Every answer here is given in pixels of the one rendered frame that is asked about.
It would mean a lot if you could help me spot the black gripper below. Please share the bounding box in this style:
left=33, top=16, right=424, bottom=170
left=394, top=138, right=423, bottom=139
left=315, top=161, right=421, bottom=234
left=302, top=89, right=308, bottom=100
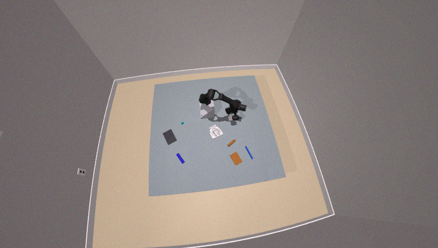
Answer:
left=231, top=107, right=239, bottom=120

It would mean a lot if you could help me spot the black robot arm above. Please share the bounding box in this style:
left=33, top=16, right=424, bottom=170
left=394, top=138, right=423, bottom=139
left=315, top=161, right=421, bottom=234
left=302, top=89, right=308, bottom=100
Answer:
left=199, top=89, right=246, bottom=114

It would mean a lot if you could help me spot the orange-brown flat rectangular plate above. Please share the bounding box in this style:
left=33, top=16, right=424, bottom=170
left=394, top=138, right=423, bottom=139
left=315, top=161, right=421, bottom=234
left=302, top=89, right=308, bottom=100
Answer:
left=230, top=152, right=242, bottom=165

